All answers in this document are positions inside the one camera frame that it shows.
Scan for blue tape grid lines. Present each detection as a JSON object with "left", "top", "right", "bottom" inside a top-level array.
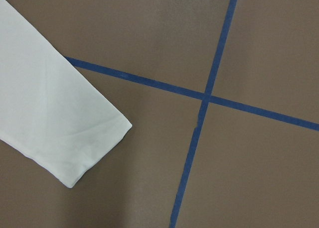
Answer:
[{"left": 66, "top": 0, "right": 319, "bottom": 228}]

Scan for white printed t-shirt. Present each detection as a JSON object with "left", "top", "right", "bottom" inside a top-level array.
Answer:
[{"left": 0, "top": 0, "right": 132, "bottom": 188}]

